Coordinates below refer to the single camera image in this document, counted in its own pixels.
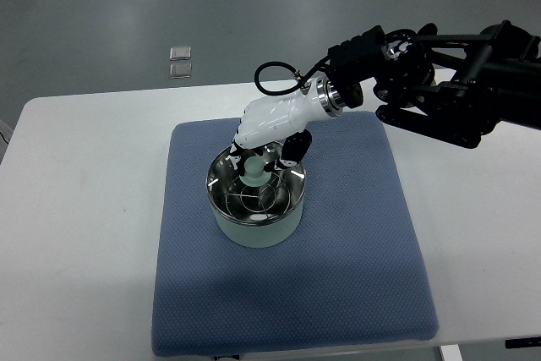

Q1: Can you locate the blue quilted mat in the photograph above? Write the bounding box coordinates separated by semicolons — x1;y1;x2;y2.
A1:
151;112;439;357

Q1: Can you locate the upper metal floor plate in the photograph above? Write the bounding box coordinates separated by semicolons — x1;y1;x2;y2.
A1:
169;46;191;61

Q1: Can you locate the mint green pot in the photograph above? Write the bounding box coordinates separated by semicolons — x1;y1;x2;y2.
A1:
205;140;307;249

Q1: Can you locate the glass lid green knob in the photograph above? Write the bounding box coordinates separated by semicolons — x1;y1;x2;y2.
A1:
206;142;307;227

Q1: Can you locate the black cable loop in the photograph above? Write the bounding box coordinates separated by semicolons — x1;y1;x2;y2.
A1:
254;54;333;96

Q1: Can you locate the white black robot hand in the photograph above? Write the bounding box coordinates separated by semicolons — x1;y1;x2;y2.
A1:
228;76;346;176

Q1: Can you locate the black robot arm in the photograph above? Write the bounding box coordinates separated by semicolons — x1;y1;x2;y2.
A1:
324;20;540;149

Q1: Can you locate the white fabric object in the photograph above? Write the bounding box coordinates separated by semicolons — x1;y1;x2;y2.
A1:
0;120;14;161

